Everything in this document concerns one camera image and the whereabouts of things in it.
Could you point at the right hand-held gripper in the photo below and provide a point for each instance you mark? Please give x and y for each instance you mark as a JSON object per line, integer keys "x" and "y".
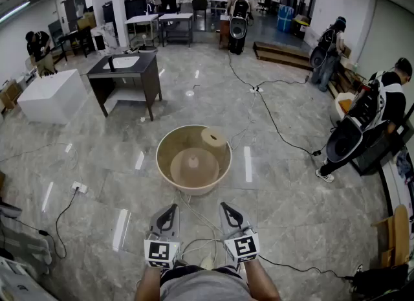
{"x": 242, "y": 247}

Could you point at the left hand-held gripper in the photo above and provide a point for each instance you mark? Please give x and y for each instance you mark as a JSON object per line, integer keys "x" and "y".
{"x": 161, "y": 251}

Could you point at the small beige cylinder container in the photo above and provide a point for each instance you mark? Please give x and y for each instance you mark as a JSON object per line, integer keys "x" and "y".
{"x": 213, "y": 144}

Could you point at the person's right forearm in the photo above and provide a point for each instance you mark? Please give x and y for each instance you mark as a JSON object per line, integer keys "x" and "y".
{"x": 262, "y": 282}

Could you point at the person's left forearm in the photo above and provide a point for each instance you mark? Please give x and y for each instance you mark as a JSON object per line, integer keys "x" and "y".
{"x": 146, "y": 285}

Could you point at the large round beige tub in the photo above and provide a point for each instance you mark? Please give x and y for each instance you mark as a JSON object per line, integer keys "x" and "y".
{"x": 194, "y": 190}

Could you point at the person's white shoe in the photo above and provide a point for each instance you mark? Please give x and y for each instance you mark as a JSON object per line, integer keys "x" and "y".
{"x": 207, "y": 262}

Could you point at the person's black shorts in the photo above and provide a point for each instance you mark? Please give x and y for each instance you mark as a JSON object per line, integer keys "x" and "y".
{"x": 189, "y": 270}

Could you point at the beige dome lid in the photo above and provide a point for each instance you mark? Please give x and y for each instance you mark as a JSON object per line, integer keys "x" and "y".
{"x": 202, "y": 174}

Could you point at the person's grey shirt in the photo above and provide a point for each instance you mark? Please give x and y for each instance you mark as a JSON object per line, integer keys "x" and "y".
{"x": 203, "y": 288}

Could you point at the white power strip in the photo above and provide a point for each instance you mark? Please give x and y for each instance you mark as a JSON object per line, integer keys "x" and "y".
{"x": 256, "y": 90}
{"x": 79, "y": 187}

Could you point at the black power adapter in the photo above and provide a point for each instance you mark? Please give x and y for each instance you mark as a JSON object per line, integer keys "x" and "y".
{"x": 42, "y": 232}
{"x": 317, "y": 153}

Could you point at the dark wooden sink cabinet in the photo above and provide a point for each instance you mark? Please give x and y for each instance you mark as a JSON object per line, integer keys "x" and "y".
{"x": 145, "y": 76}

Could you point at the black bag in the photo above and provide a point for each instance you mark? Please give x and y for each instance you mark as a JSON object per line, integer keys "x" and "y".
{"x": 381, "y": 281}

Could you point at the wooden chair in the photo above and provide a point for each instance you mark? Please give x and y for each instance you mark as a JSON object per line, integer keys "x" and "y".
{"x": 397, "y": 238}

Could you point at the white sink basin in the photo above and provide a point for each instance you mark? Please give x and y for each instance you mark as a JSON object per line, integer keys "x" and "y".
{"x": 123, "y": 61}

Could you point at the black faucet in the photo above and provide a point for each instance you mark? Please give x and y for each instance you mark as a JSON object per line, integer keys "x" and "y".
{"x": 111, "y": 64}

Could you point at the white rectangular bathtub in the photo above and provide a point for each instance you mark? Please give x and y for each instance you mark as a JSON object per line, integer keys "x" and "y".
{"x": 53, "y": 97}

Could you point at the wooden step platform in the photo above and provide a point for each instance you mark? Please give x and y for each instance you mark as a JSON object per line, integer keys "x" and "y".
{"x": 281, "y": 55}

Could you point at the white top table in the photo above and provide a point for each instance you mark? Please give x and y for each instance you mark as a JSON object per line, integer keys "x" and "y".
{"x": 176, "y": 17}
{"x": 142, "y": 19}

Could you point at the cardboard box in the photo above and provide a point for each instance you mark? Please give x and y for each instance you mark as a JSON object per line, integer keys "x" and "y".
{"x": 86, "y": 21}
{"x": 9, "y": 94}

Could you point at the blue water bottles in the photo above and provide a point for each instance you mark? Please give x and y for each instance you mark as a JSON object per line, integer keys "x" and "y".
{"x": 285, "y": 18}

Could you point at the black chair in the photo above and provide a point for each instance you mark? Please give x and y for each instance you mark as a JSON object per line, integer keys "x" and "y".
{"x": 199, "y": 5}

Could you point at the black cabinet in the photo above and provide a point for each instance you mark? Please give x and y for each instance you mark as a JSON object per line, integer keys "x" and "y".
{"x": 134, "y": 6}

